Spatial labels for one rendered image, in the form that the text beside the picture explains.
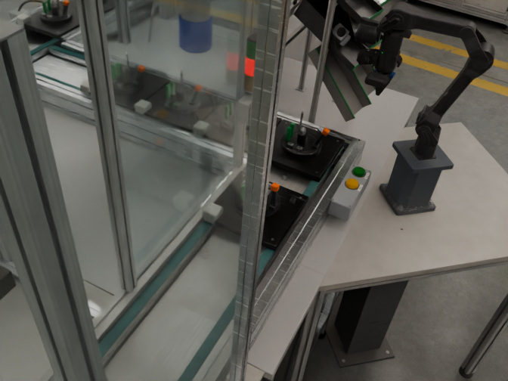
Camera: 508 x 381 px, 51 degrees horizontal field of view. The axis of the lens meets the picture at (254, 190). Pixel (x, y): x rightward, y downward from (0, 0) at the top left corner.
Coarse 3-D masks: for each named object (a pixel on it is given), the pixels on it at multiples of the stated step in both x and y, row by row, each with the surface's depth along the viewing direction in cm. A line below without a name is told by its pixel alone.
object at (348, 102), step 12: (312, 60) 186; (336, 60) 195; (324, 72) 185; (336, 72) 193; (348, 72) 194; (324, 84) 188; (336, 84) 185; (348, 84) 196; (360, 84) 194; (336, 96) 188; (348, 96) 195; (360, 96) 197; (348, 108) 187; (360, 108) 197; (348, 120) 190
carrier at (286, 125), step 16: (288, 128) 176; (304, 128) 175; (288, 144) 176; (304, 144) 179; (320, 144) 179; (336, 144) 183; (272, 160) 174; (288, 160) 175; (304, 160) 175; (320, 160) 176; (304, 176) 172; (320, 176) 170
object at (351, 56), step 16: (304, 0) 175; (320, 0) 186; (304, 16) 178; (320, 16) 175; (336, 16) 185; (320, 32) 178; (352, 32) 185; (336, 48) 177; (352, 48) 184; (352, 64) 177
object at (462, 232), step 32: (448, 128) 216; (480, 160) 201; (448, 192) 186; (480, 192) 187; (352, 224) 171; (384, 224) 172; (416, 224) 173; (448, 224) 174; (480, 224) 175; (352, 256) 160; (384, 256) 161; (416, 256) 162; (448, 256) 163; (480, 256) 164; (320, 288) 152
